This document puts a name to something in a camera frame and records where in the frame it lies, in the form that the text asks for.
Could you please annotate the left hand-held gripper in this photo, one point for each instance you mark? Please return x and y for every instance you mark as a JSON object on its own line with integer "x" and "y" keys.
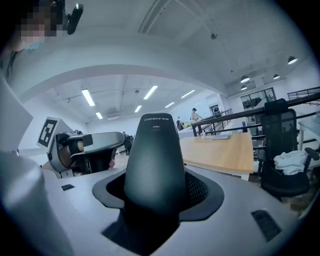
{"x": 51, "y": 131}

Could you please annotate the person's head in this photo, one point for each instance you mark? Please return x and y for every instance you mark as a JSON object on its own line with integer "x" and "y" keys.
{"x": 37, "y": 22}

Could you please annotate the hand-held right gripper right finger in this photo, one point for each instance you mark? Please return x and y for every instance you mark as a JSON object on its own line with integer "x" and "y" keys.
{"x": 245, "y": 200}

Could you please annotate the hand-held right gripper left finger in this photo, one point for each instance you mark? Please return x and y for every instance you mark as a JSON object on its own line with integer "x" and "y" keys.
{"x": 80, "y": 200}

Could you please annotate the black mesh office chair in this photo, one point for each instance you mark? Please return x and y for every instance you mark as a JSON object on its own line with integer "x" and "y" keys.
{"x": 280, "y": 135}

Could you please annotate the person's left hand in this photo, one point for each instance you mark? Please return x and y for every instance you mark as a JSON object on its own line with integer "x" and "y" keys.
{"x": 65, "y": 157}

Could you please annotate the white mug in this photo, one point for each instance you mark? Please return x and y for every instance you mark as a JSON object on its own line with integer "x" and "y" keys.
{"x": 203, "y": 135}

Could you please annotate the round pendant lamp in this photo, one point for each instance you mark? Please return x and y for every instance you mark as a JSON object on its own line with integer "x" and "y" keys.
{"x": 276, "y": 76}
{"x": 243, "y": 87}
{"x": 245, "y": 79}
{"x": 292, "y": 60}

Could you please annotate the crumpled white cloth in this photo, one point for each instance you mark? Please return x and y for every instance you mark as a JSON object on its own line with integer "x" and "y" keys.
{"x": 291, "y": 161}

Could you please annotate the black head-mounted camera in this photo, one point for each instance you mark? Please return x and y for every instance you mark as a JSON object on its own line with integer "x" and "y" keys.
{"x": 75, "y": 18}

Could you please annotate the black framed window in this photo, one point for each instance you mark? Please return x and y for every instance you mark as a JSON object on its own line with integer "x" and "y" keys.
{"x": 257, "y": 98}

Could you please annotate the ceiling smoke detector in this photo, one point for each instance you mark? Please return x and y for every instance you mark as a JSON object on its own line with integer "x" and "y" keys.
{"x": 214, "y": 35}

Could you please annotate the black slatted railing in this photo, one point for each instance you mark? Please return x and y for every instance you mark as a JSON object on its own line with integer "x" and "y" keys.
{"x": 303, "y": 92}

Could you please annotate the person's white striped shirt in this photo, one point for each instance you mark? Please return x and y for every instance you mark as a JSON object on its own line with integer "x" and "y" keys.
{"x": 12, "y": 120}

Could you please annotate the ceiling strip lights group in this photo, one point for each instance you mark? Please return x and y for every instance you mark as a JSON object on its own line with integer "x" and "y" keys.
{"x": 88, "y": 97}

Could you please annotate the blue notebook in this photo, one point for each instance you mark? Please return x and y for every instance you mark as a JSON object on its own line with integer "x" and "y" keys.
{"x": 221, "y": 136}

